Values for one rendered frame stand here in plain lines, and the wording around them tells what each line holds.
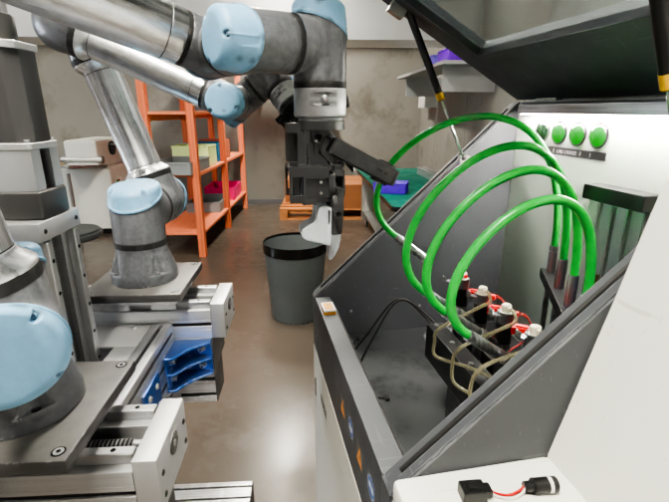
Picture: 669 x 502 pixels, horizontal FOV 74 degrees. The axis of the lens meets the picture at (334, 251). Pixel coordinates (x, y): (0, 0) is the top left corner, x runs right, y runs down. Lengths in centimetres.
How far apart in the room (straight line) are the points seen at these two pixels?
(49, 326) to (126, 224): 61
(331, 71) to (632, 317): 48
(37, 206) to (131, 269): 30
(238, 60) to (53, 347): 37
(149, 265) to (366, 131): 621
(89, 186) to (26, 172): 506
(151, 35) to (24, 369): 42
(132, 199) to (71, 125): 682
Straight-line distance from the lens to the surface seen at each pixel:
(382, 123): 716
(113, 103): 123
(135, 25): 67
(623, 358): 64
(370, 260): 120
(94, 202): 597
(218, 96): 100
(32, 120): 89
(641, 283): 63
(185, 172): 449
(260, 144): 712
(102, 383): 78
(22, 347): 52
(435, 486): 64
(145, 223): 109
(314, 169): 64
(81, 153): 589
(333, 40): 65
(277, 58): 60
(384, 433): 75
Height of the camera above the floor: 143
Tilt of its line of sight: 18 degrees down
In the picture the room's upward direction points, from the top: straight up
